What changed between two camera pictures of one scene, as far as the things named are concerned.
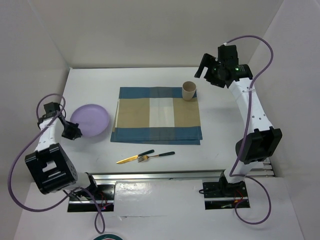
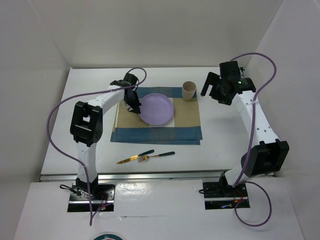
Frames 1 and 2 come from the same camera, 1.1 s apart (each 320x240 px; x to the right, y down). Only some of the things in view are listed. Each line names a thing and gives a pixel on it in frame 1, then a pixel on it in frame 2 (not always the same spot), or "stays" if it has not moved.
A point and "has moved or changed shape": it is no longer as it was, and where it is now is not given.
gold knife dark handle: x=135 y=157 stays
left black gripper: x=75 y=133 to x=134 y=108
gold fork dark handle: x=144 y=157 stays
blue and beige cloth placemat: x=158 y=115 stays
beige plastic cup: x=188 y=88 stays
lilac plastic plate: x=93 y=119 has moved or changed shape
